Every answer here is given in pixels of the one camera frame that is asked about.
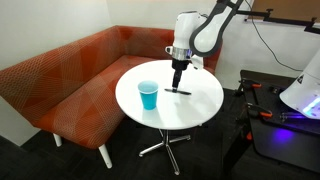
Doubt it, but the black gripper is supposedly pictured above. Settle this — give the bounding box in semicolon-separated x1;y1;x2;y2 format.
171;59;190;93

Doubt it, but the black pen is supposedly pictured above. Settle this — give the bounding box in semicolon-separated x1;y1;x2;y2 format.
163;88;193;96

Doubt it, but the blue plastic cup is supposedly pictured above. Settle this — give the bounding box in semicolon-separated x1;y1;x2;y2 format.
137;80;160;111

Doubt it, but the chrome table base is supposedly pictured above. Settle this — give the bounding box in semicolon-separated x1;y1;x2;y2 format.
138;129;192;176

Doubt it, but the orange patterned corner sofa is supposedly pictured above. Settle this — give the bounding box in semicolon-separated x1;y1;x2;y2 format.
0;25;224;169

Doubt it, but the black robot cart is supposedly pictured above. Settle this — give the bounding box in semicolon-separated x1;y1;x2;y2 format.
221;69;320;176

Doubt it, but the brown cork board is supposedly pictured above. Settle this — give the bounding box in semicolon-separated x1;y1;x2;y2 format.
243;0;320;24

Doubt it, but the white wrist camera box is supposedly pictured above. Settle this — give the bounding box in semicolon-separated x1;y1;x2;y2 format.
190;54;205;71

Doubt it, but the orange handled black clamp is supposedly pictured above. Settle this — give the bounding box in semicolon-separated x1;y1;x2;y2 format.
246;102;274;119
237;78;263;98

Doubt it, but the black wall cable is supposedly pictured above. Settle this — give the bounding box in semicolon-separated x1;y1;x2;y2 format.
244;0;303;73

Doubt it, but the black camera mounting bar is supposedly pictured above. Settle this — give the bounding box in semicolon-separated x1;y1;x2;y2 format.
236;8;320;35

